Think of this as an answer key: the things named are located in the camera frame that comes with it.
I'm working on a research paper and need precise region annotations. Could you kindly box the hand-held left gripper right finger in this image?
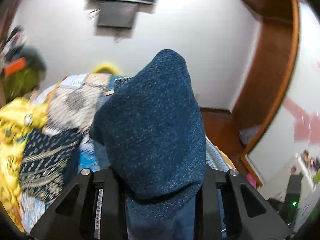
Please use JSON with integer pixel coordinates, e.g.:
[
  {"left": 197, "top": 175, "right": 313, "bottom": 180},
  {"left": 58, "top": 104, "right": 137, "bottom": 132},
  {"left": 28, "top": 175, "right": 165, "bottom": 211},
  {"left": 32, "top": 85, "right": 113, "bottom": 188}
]
[{"left": 194, "top": 169, "right": 293, "bottom": 240}]

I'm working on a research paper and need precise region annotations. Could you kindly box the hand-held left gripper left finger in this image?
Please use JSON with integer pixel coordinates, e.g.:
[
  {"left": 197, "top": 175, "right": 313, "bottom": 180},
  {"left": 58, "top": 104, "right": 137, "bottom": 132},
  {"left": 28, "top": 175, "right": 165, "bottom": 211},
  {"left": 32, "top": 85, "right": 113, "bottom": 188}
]
[{"left": 30, "top": 169, "right": 128, "bottom": 240}]

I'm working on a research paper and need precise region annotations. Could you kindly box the blue denim jacket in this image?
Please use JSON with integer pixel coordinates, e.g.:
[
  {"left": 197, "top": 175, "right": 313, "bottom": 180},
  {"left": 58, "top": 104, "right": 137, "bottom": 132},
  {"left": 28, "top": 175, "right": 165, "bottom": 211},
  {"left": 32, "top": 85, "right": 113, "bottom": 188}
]
[{"left": 89, "top": 49, "right": 207, "bottom": 240}]

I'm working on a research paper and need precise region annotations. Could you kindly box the navy patterned cloth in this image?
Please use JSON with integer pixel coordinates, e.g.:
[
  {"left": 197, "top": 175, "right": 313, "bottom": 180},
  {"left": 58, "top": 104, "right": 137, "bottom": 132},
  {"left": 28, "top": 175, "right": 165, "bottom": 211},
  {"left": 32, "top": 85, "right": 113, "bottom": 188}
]
[{"left": 19, "top": 129, "right": 85, "bottom": 202}]

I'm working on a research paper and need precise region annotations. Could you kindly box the white sliding door with hearts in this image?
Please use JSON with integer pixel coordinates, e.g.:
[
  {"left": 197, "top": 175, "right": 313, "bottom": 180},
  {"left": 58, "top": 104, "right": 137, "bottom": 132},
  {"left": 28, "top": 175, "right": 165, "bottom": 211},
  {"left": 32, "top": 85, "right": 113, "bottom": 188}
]
[{"left": 246, "top": 0, "right": 320, "bottom": 202}]

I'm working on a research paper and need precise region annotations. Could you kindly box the blue patchwork quilt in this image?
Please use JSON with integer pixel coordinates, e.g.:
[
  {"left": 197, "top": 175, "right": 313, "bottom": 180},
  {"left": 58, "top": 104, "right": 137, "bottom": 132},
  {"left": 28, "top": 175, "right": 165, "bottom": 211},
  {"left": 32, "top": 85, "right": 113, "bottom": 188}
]
[{"left": 20, "top": 72, "right": 237, "bottom": 233}]

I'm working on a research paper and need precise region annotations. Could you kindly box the yellow cartoon print blanket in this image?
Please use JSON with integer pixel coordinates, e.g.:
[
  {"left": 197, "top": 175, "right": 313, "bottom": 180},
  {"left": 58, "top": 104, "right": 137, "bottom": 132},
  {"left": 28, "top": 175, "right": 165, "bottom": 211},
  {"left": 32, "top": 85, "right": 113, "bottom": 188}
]
[{"left": 0, "top": 97, "right": 52, "bottom": 230}]

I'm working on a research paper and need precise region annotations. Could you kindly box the yellow plush toy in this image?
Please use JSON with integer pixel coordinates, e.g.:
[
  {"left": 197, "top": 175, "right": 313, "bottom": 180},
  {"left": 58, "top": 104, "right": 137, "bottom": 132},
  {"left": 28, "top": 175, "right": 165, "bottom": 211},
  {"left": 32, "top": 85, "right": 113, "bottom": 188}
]
[{"left": 90, "top": 63, "right": 122, "bottom": 76}]

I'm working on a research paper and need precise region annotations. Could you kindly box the brown wooden door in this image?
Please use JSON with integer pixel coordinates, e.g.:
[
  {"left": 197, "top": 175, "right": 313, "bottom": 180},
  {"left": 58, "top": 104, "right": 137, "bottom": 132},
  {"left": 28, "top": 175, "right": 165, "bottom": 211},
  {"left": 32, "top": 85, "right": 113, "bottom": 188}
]
[{"left": 233, "top": 12, "right": 292, "bottom": 129}]

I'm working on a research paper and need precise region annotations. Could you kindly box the green patterned bag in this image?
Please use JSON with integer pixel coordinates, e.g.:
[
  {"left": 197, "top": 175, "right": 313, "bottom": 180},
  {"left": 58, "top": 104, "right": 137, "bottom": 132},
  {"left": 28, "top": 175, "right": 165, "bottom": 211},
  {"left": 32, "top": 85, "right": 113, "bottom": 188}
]
[{"left": 2, "top": 67, "right": 42, "bottom": 101}]

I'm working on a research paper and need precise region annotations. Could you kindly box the grey pillow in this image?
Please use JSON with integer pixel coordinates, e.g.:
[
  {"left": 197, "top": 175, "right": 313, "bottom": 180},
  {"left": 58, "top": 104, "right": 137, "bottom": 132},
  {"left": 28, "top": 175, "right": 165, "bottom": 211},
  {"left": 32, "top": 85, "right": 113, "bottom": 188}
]
[{"left": 19, "top": 46, "right": 48, "bottom": 80}]

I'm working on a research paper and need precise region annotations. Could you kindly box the orange box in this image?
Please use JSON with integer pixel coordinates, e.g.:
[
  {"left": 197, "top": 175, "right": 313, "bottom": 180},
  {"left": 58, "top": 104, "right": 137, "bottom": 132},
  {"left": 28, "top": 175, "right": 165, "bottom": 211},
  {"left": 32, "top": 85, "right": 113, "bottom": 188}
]
[{"left": 5, "top": 57, "right": 27, "bottom": 77}]

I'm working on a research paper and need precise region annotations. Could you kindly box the small wall-mounted monitor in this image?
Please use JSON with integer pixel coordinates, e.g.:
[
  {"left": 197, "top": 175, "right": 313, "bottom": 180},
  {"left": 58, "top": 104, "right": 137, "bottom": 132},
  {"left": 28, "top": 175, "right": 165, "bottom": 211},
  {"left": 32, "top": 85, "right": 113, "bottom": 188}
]
[{"left": 96, "top": 1, "right": 140, "bottom": 30}]

